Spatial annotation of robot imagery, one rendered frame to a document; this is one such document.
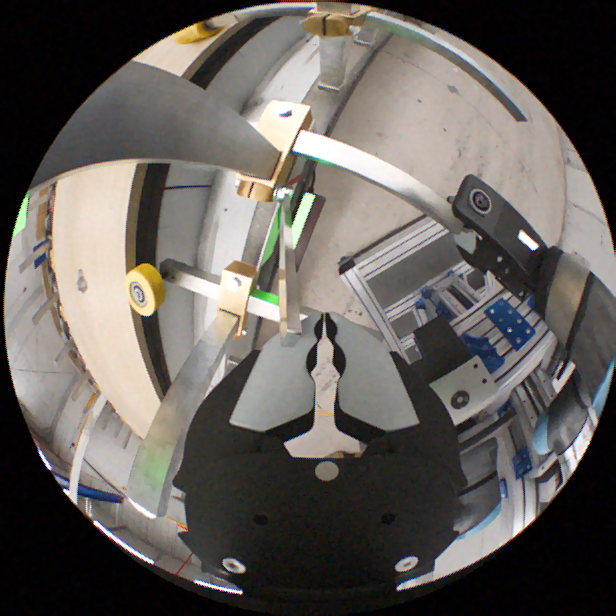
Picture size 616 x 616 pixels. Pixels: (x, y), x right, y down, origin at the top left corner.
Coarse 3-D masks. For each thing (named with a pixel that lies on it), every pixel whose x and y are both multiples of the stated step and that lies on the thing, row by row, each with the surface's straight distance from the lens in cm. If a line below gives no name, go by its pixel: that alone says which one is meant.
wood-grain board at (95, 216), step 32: (224, 32) 45; (160, 64) 50; (192, 64) 39; (64, 192) 79; (96, 192) 46; (128, 192) 34; (64, 224) 74; (96, 224) 45; (128, 224) 35; (64, 256) 78; (96, 256) 47; (128, 256) 37; (64, 288) 91; (96, 288) 52; (96, 320) 62; (128, 320) 44; (96, 352) 85; (128, 352) 54; (128, 384) 77; (128, 416) 148
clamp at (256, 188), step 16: (272, 112) 26; (304, 112) 26; (256, 128) 26; (272, 128) 25; (288, 128) 25; (304, 128) 27; (272, 144) 25; (288, 144) 24; (288, 160) 26; (240, 176) 25; (272, 176) 24; (240, 192) 25; (256, 192) 24; (272, 192) 25
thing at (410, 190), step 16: (304, 144) 25; (320, 144) 25; (336, 144) 25; (320, 160) 26; (336, 160) 24; (352, 160) 25; (368, 160) 25; (368, 176) 25; (384, 176) 25; (400, 176) 26; (400, 192) 26; (416, 192) 27; (432, 192) 28; (432, 208) 28; (448, 208) 29; (448, 224) 29
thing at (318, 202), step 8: (320, 200) 40; (312, 208) 40; (320, 208) 40; (312, 216) 40; (304, 224) 40; (312, 224) 40; (304, 232) 40; (304, 240) 41; (296, 248) 41; (304, 248) 41; (296, 256) 42; (296, 264) 42
